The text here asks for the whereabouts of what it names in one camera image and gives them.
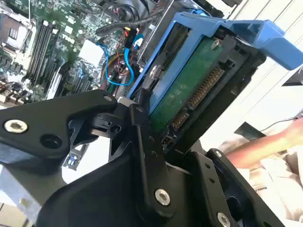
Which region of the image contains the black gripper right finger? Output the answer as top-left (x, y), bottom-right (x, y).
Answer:
top-left (188, 148), bottom-right (286, 227)

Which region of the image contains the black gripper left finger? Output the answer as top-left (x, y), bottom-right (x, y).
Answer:
top-left (0, 88), bottom-right (178, 218)

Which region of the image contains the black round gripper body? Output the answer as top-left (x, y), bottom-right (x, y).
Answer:
top-left (35, 151), bottom-right (210, 227)

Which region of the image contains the hard disk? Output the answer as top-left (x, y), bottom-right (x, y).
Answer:
top-left (127, 11), bottom-right (303, 152)

